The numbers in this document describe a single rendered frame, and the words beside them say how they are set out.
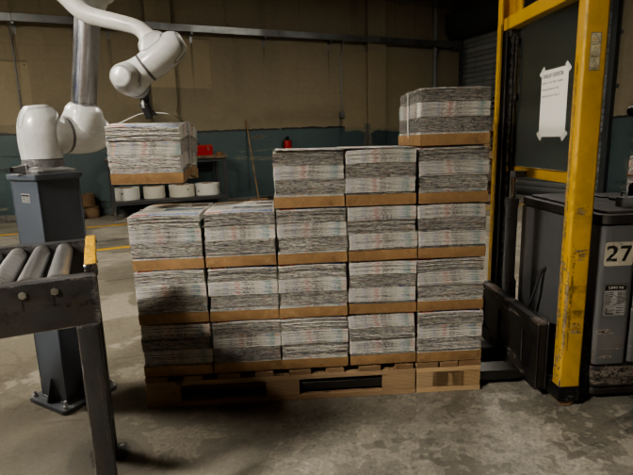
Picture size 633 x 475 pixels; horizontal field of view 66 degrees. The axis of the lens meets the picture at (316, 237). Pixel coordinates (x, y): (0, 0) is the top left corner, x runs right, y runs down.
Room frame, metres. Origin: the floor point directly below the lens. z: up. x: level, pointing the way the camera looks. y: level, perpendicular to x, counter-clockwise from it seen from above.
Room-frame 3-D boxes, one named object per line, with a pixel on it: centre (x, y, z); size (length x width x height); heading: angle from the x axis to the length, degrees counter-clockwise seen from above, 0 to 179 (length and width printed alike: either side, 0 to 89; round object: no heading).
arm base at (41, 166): (2.04, 1.13, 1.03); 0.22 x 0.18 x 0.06; 150
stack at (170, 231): (2.13, 0.17, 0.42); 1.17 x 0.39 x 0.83; 93
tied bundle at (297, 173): (2.15, 0.03, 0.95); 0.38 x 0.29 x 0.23; 2
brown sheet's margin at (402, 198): (2.16, -0.26, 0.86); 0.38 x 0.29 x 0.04; 2
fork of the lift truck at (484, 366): (2.04, -0.38, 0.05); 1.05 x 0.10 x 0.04; 93
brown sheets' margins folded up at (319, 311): (2.13, 0.17, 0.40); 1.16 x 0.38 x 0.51; 93
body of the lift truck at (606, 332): (2.22, -1.35, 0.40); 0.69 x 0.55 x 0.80; 3
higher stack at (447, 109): (2.17, -0.55, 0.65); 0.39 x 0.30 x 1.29; 3
